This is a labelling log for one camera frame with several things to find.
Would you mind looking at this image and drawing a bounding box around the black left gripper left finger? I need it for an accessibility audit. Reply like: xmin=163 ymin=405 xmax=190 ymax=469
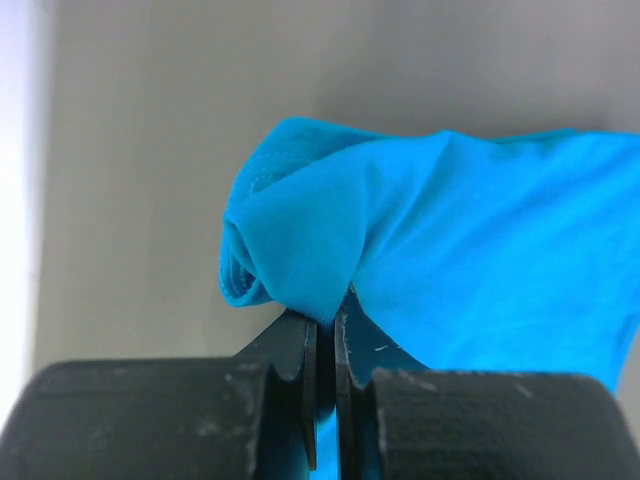
xmin=1 ymin=311 xmax=317 ymax=480

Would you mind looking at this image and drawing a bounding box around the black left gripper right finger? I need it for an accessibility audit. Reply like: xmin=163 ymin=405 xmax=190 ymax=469
xmin=334 ymin=291 xmax=639 ymax=480

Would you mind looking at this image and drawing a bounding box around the bright blue t shirt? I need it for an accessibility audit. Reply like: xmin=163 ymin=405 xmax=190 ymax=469
xmin=218 ymin=116 xmax=640 ymax=480

